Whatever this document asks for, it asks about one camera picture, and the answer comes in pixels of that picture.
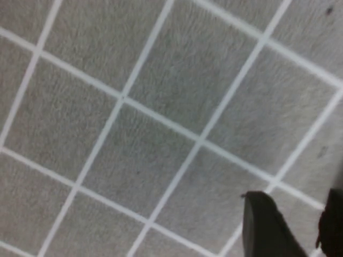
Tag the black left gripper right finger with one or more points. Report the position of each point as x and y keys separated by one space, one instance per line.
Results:
x=333 y=225

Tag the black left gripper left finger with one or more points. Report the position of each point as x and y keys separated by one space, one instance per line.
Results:
x=262 y=230

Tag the grey grid mat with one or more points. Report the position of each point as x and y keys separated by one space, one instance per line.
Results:
x=160 y=80

